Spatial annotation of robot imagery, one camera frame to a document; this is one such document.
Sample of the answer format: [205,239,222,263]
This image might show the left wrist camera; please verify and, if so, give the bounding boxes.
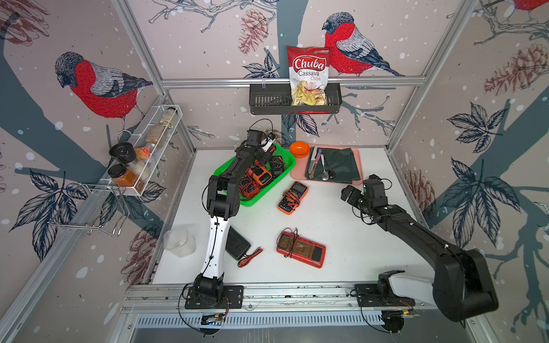
[262,131,277,152]

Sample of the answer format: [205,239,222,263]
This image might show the red black multimeter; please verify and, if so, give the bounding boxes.
[239,176,261,200]

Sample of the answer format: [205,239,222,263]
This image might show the white handled spoon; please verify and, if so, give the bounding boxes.
[320,154,330,181]

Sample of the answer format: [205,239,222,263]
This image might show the black wall basket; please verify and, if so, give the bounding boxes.
[249,84,343,115]

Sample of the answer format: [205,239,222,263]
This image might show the multicolour handled knife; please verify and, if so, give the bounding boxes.
[308,147,322,180]

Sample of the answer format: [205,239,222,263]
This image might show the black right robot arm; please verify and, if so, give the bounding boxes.
[341,174,499,322]

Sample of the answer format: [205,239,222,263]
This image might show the small black multimeter front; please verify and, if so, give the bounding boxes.
[269,156,285,178]

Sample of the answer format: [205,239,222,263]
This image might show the black lid jar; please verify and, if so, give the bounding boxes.
[109,142,137,164]

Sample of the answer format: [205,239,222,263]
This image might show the white wire wall shelf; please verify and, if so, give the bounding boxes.
[52,104,182,237]

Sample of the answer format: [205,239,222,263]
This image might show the orange multimeter face up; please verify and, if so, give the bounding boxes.
[277,182,309,215]

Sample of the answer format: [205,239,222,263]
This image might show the large red multimeter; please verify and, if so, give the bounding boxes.
[276,231,327,269]

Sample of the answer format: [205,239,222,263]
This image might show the dark green cloth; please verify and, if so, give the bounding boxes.
[303,146,362,184]

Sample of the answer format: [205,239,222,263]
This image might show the orange multimeter face down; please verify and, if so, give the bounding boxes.
[246,161,274,188]

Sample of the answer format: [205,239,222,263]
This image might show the red black test leads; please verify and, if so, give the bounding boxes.
[237,247,263,268]

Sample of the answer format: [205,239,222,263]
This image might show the aluminium front rail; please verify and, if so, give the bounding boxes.
[120,281,437,314]

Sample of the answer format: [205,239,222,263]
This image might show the black green multimeter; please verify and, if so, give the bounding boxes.
[225,226,251,261]

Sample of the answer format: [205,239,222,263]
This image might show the red cassava chips bag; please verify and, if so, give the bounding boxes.
[287,47,331,106]

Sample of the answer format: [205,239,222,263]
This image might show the orange spice jar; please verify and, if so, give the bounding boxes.
[107,164,139,187]

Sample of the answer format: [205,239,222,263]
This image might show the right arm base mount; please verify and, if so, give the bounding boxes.
[350,270,415,308]

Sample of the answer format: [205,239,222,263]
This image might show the clear plastic cup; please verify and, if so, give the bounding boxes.
[164,227,196,258]

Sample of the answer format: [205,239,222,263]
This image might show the orange plastic bowl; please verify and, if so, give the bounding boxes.
[290,141,310,159]

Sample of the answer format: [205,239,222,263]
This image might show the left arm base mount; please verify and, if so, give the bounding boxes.
[183,274,244,310]

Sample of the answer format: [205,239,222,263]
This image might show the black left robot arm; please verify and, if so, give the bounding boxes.
[192,129,276,303]

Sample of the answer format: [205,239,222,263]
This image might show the white handled knife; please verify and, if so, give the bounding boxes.
[307,145,318,174]

